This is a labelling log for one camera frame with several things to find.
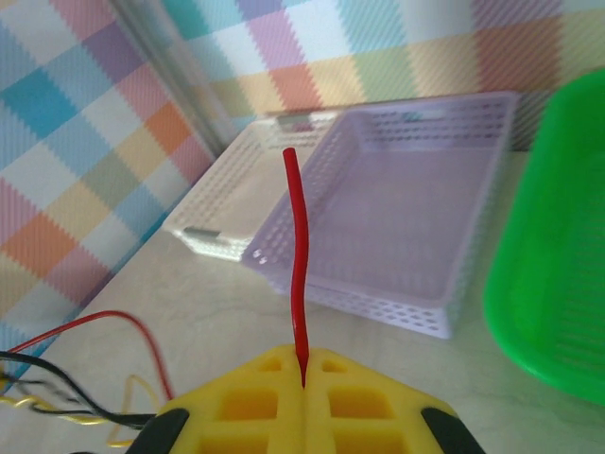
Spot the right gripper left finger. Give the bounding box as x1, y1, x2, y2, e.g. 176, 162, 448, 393
127, 343, 304, 454

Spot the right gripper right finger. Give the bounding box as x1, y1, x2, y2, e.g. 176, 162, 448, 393
302, 347, 488, 454

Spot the thin yellow wire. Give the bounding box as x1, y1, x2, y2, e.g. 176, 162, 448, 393
0, 368, 117, 428

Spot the thin red wire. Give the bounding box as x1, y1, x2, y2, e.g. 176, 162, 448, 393
8, 148, 312, 399

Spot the thin black wire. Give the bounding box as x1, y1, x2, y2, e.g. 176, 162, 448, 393
0, 350, 160, 427

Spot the green plastic mesh basket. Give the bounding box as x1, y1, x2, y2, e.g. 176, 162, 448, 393
481, 70, 605, 410

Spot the purple perforated plastic basket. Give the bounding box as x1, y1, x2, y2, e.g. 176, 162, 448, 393
240, 91, 521, 341

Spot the white perforated plastic basket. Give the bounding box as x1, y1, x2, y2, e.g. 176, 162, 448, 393
163, 111, 341, 264

